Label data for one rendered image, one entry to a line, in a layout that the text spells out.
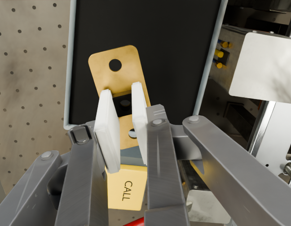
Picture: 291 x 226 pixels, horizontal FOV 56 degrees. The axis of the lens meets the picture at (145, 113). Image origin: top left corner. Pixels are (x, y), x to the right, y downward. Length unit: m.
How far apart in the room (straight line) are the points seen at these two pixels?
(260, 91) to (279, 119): 0.18
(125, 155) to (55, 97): 0.48
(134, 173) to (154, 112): 0.17
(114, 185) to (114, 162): 0.18
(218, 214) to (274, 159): 0.15
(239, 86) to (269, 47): 0.06
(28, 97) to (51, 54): 0.14
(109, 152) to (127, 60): 0.08
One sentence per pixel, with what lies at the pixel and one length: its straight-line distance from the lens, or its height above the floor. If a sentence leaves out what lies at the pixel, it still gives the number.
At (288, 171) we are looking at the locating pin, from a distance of 0.60.
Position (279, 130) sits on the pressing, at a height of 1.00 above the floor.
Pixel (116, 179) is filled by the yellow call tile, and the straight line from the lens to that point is 0.33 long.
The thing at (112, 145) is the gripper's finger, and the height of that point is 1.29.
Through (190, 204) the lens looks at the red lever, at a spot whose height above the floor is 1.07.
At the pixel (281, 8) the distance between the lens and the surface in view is 0.44.
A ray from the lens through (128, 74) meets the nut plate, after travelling 0.21.
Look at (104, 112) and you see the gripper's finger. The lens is 0.17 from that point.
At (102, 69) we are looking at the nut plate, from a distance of 0.21.
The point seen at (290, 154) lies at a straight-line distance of 0.61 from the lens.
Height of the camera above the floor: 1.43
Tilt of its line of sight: 67 degrees down
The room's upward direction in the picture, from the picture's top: 169 degrees clockwise
